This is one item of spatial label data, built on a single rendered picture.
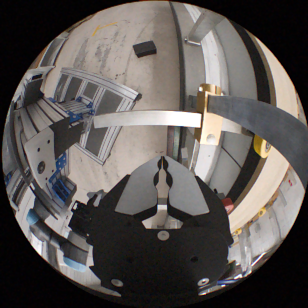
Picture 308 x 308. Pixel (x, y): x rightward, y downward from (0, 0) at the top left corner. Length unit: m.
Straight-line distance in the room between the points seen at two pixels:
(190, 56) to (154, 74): 0.73
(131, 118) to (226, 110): 0.17
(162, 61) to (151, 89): 0.35
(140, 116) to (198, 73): 0.25
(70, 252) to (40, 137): 0.29
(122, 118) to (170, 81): 0.88
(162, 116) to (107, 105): 0.76
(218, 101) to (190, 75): 0.19
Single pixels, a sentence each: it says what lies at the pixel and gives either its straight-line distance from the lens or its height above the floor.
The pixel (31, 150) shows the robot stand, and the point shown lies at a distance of 0.23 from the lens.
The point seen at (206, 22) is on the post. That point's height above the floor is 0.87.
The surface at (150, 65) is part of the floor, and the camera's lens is 1.11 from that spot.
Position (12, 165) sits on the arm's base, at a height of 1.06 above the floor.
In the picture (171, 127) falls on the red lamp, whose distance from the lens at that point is 0.34.
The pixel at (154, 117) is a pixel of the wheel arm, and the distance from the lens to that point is 0.21.
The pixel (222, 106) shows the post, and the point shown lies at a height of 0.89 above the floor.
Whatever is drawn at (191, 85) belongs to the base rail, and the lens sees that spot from 0.35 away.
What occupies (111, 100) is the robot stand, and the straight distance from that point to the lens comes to 0.92.
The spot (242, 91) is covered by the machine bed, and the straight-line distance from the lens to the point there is 0.45.
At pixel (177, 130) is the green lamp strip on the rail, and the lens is 0.34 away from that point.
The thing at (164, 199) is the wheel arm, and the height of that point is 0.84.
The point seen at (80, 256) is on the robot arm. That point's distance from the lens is 0.34.
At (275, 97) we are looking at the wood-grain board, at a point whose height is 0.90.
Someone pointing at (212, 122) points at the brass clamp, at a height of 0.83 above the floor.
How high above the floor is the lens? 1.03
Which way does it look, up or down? 60 degrees down
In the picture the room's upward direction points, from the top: 175 degrees counter-clockwise
